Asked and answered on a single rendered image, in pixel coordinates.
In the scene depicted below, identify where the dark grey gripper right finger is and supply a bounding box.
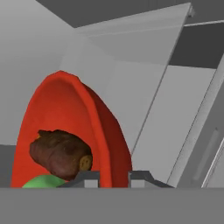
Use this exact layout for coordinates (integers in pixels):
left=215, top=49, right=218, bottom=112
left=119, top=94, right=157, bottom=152
left=128, top=170, right=175, bottom=189

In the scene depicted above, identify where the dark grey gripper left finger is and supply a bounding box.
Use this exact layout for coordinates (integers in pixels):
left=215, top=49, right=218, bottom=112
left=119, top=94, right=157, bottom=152
left=57, top=171, right=101, bottom=189

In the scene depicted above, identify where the red bowl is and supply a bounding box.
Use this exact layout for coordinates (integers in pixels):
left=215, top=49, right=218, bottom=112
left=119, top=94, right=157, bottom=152
left=10, top=70, right=134, bottom=189

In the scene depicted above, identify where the brown sweet potato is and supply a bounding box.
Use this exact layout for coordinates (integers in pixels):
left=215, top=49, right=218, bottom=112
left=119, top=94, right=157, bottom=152
left=29, top=129, right=94, bottom=182

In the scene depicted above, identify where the green corn cob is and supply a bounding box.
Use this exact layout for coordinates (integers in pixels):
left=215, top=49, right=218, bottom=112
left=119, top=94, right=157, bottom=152
left=22, top=173, right=67, bottom=189

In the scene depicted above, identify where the grey fridge door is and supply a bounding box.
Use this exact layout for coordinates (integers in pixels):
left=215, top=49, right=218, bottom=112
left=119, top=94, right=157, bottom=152
left=166, top=54, right=224, bottom=189

